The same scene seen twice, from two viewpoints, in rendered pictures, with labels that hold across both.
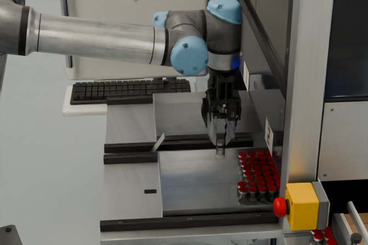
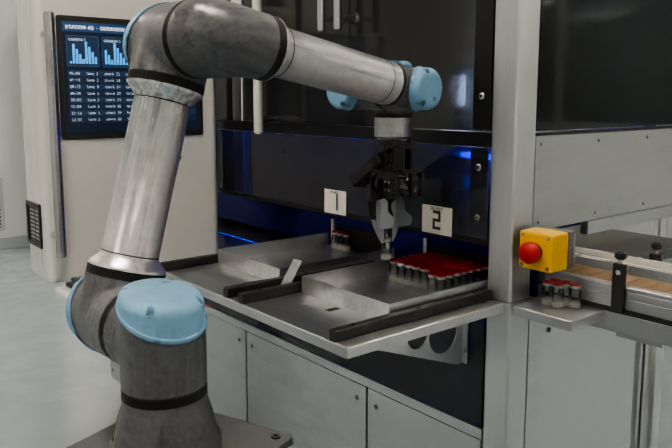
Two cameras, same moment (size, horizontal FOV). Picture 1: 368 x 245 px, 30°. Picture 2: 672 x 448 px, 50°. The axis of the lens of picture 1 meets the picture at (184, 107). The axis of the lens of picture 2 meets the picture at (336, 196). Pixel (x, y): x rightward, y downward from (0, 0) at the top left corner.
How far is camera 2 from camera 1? 104 cm
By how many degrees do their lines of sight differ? 38
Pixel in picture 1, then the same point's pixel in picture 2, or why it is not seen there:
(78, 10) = (67, 181)
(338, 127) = (545, 164)
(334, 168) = (543, 214)
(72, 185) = not seen: outside the picture
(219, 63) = (400, 128)
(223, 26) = not seen: hidden behind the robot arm
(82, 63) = (71, 255)
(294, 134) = (517, 174)
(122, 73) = not seen: hidden behind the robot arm
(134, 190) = (314, 312)
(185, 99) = (253, 252)
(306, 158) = (525, 202)
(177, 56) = (421, 82)
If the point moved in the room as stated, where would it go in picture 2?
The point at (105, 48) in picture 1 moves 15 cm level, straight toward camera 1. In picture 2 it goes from (355, 70) to (428, 67)
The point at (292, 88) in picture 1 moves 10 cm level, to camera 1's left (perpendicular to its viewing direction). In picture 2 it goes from (513, 120) to (475, 121)
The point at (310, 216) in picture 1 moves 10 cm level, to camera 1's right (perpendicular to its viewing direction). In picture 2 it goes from (563, 251) to (596, 245)
